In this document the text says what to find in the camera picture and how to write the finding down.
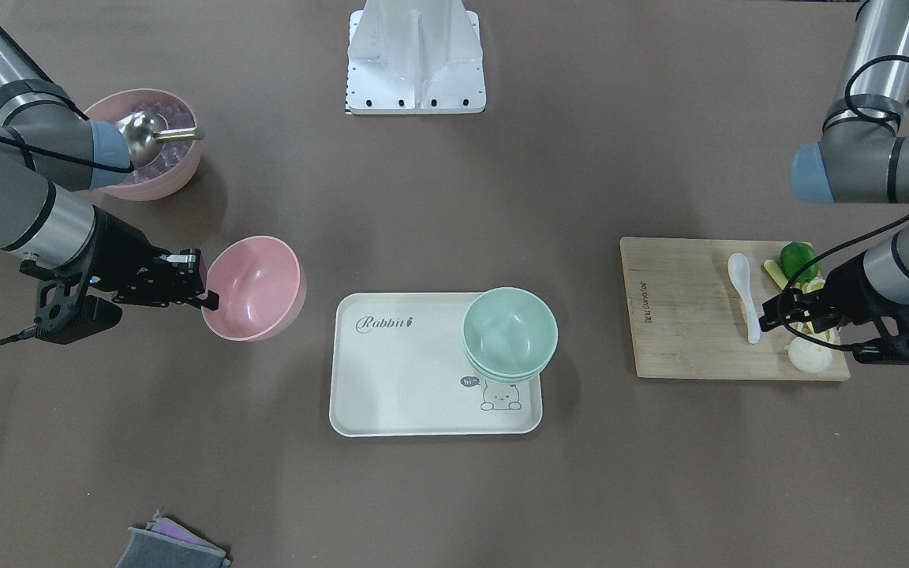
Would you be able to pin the black gripper finger spoon side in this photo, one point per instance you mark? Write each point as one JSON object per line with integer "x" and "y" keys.
{"x": 772, "y": 318}
{"x": 790, "y": 302}

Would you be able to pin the black gripper body spoon side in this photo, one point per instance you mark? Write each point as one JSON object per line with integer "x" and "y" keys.
{"x": 851, "y": 286}

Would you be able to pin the black gripper finger pink bowl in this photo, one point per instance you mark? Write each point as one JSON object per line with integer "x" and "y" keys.
{"x": 198, "y": 297}
{"x": 188, "y": 263}

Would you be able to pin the black gripper body pink-bowl side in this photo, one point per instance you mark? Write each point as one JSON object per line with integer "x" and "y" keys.
{"x": 125, "y": 256}

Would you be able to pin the small pink bowl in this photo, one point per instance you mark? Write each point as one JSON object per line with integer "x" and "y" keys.
{"x": 261, "y": 286}

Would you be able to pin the white ceramic spoon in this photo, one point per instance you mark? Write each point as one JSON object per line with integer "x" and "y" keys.
{"x": 739, "y": 274}

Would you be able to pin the large pink ribbed bowl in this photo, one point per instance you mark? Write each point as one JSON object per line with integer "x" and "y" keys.
{"x": 117, "y": 106}

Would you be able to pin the top green bowl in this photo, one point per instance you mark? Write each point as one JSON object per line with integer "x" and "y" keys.
{"x": 510, "y": 330}

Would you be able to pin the green bowl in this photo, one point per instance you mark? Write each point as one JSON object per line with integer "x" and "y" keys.
{"x": 510, "y": 330}
{"x": 500, "y": 377}

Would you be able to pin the lower green bowl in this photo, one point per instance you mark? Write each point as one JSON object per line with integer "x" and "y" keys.
{"x": 500, "y": 377}

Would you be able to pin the green lime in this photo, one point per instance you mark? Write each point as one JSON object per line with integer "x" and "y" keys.
{"x": 793, "y": 260}

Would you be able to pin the white onion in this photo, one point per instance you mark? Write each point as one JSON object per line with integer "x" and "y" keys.
{"x": 808, "y": 357}

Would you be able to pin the wooden cutting board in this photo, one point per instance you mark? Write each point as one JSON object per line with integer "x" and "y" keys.
{"x": 687, "y": 320}

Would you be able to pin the clear ice cubes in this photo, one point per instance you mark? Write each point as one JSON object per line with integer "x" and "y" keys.
{"x": 172, "y": 152}

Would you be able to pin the metal ice scoop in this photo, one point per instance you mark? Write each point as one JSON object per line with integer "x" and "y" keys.
{"x": 145, "y": 132}

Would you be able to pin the cream rabbit serving tray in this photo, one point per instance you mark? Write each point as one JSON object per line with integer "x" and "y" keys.
{"x": 399, "y": 369}

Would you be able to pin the grey cleaning cloth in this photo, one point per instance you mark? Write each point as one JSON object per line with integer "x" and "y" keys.
{"x": 164, "y": 542}

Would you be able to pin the black wrist camera spoon side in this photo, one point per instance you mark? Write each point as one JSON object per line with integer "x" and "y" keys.
{"x": 891, "y": 346}

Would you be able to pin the black wrist camera pink-bowl side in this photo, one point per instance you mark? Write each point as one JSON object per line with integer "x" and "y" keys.
{"x": 65, "y": 310}

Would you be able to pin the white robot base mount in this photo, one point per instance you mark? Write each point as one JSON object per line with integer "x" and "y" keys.
{"x": 415, "y": 57}

